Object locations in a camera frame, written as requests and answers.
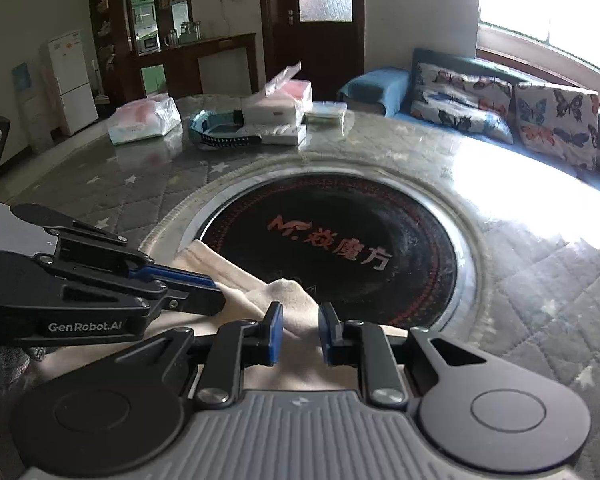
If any soft tissue pack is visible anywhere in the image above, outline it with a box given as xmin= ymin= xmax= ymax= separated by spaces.
xmin=106 ymin=93 xmax=181 ymax=145

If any tissue box pink white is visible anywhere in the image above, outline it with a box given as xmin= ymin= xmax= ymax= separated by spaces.
xmin=242 ymin=62 xmax=313 ymax=126

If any butterfly pillow left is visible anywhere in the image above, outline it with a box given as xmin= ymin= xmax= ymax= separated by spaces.
xmin=410 ymin=63 xmax=514 ymax=144

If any small green packet stack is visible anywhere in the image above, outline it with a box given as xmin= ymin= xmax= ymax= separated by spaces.
xmin=304 ymin=101 xmax=348 ymax=125

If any round black induction cooktop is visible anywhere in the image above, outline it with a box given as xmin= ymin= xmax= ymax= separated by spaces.
xmin=199 ymin=174 xmax=458 ymax=328

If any white flat box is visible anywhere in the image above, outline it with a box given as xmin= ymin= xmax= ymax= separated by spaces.
xmin=245 ymin=125 xmax=308 ymax=146

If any butterfly pillow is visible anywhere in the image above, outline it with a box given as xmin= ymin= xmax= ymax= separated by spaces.
xmin=514 ymin=81 xmax=600 ymax=170
xmin=410 ymin=63 xmax=514 ymax=144

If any cream sweatshirt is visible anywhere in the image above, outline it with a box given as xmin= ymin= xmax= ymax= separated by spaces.
xmin=26 ymin=238 xmax=412 ymax=399

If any butterfly pillow right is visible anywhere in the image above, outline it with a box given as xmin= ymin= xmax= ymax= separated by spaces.
xmin=514 ymin=81 xmax=600 ymax=170

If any blue sofa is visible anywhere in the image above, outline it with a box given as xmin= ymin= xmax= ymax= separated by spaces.
xmin=338 ymin=49 xmax=600 ymax=189

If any dark wooden cabinet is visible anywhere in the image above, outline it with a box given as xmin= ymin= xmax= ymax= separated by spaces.
xmin=88 ymin=0 xmax=259 ymax=106

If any white refrigerator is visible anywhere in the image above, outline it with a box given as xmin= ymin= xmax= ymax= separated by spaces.
xmin=42 ymin=30 xmax=98 ymax=136

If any dark wooden door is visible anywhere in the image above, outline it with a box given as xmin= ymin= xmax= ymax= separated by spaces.
xmin=260 ymin=0 xmax=365 ymax=101

